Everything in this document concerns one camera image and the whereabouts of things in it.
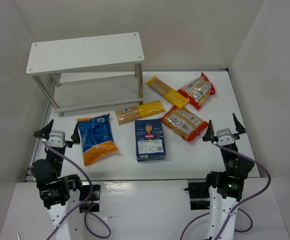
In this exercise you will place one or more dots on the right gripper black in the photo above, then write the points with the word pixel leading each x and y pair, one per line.
pixel 236 135

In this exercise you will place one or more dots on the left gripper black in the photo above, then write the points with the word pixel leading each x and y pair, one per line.
pixel 68 143

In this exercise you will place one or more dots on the red fusilli bag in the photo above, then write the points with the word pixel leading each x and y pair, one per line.
pixel 184 123
pixel 198 91

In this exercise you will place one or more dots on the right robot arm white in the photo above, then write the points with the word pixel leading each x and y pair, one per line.
pixel 226 188

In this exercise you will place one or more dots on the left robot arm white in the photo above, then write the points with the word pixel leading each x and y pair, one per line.
pixel 61 195

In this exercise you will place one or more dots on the blue orange pasta bag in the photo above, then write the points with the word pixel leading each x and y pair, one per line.
pixel 96 138

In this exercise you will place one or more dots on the yellow spaghetti bag near shelf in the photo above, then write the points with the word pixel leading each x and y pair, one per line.
pixel 130 114

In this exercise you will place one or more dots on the blue Barilla pasta box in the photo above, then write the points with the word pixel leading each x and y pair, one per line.
pixel 149 140

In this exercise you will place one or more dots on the white two-tier metal shelf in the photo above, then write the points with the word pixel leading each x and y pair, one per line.
pixel 89 72

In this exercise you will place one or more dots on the yellow spaghetti bag far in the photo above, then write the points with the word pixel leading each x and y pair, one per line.
pixel 167 92

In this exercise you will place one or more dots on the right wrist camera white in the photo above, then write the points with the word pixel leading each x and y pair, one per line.
pixel 225 137

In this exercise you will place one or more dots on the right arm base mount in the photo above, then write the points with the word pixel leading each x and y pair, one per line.
pixel 199 197

